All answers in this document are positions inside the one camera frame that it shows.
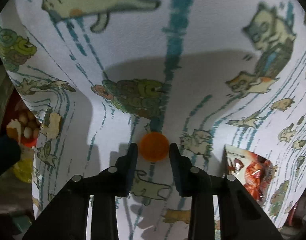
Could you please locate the red clear snack wrapper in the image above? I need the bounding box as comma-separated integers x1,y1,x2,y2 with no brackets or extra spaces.
225,145,278,206

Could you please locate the orange bottle cap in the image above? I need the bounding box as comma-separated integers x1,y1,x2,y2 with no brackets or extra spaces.
138,132,169,163

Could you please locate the yellow plastic bag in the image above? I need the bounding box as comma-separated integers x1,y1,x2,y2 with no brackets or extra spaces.
13,156,33,184

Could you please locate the white food scrap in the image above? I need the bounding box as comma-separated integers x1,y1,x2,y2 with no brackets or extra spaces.
40,112,61,139

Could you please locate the red bucket of eggs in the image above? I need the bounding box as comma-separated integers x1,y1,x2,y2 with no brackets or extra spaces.
5,100,41,148

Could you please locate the cartoon print table cloth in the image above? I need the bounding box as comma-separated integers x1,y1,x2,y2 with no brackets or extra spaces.
0,0,306,239

